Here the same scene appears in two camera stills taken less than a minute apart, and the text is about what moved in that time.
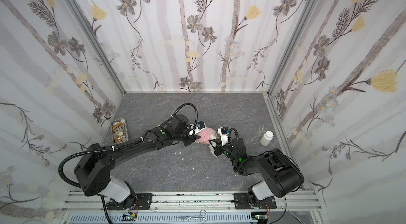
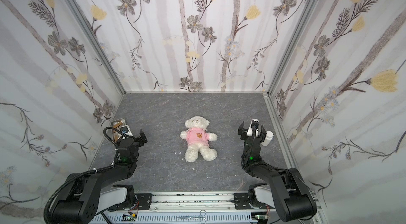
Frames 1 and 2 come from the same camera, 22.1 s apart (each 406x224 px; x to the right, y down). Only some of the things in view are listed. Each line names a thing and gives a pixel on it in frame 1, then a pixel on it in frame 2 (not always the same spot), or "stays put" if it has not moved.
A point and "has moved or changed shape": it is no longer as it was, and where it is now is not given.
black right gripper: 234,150 -> 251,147
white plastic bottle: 267,138 stays put
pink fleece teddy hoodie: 204,134 has moved or changed shape
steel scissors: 203,219 stays put
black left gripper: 190,135 -> 139,139
